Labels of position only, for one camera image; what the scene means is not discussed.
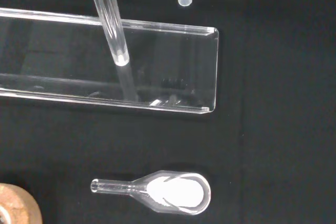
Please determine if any glass weighing funnel with powder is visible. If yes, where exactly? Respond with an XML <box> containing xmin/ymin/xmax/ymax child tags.
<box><xmin>90</xmin><ymin>169</ymin><xmax>212</xmax><ymax>216</ymax></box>

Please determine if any transparent funnel stand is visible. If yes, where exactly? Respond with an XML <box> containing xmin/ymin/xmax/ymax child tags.
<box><xmin>0</xmin><ymin>0</ymin><xmax>278</xmax><ymax>116</ymax></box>

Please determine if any black bench cloth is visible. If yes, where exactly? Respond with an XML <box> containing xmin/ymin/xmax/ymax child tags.
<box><xmin>0</xmin><ymin>0</ymin><xmax>336</xmax><ymax>224</ymax></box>

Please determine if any brown cork ring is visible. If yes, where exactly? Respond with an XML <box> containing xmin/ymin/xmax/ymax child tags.
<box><xmin>0</xmin><ymin>183</ymin><xmax>44</xmax><ymax>224</ymax></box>

